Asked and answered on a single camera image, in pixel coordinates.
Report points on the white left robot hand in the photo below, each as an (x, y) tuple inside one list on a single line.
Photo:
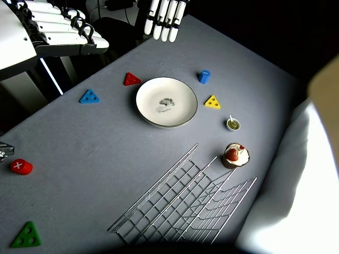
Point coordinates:
[(165, 18)]

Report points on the blue hexagonal block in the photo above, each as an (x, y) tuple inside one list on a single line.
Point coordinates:
[(204, 77)]

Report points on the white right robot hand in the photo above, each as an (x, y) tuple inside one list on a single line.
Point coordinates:
[(16, 39)]

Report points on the blue triangle block with holes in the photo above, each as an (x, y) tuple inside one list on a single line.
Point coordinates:
[(90, 101)]

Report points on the tan cardboard box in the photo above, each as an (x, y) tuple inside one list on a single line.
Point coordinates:
[(327, 87)]

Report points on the red cylinder with white cross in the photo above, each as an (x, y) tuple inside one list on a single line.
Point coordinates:
[(26, 169)]

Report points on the yellow triangle block with holes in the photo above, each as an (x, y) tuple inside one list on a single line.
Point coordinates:
[(217, 106)]

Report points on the grey metal clamp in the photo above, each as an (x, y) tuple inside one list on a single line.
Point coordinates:
[(6, 149)]

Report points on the white cloth sheet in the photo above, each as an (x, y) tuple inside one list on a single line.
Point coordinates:
[(304, 185)]

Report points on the green triangle block with holes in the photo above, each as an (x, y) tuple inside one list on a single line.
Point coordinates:
[(27, 236)]

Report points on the white frame with light strip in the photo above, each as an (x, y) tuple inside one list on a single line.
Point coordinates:
[(50, 76)]

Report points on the red triangle block with holes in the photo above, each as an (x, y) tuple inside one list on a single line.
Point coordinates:
[(132, 83)]

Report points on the small white sauce bowl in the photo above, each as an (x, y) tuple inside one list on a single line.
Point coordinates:
[(234, 128)]

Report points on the cupcake with cream and strawberries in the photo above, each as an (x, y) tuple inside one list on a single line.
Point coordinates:
[(234, 156)]

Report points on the small white spoon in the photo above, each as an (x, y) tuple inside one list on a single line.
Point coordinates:
[(231, 119)]

